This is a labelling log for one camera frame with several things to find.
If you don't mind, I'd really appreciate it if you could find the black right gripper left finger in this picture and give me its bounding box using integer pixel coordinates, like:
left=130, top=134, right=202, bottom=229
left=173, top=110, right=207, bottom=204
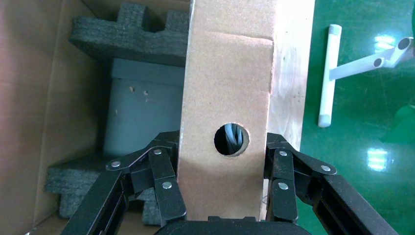
left=61, top=130, right=188, bottom=235

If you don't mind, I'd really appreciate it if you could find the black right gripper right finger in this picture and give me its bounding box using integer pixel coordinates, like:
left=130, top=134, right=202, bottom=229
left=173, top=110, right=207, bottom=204
left=264, top=132, right=399, bottom=235

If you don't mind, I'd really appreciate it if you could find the small cardboard box with hole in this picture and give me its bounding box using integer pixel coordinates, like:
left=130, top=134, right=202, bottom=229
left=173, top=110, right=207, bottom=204
left=176, top=0, right=279, bottom=222

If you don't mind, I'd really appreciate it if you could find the large open cardboard carton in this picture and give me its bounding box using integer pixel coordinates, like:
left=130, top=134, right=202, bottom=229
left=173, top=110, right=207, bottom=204
left=0, top=0, right=316, bottom=235

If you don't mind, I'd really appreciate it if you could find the dark grey foam insert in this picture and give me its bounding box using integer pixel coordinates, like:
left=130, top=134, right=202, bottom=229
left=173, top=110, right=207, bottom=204
left=69, top=2, right=190, bottom=67
left=45, top=152, right=163, bottom=226

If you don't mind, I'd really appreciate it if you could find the white table leg with struts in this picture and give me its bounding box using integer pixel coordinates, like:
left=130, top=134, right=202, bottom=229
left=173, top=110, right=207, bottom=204
left=318, top=24, right=415, bottom=128

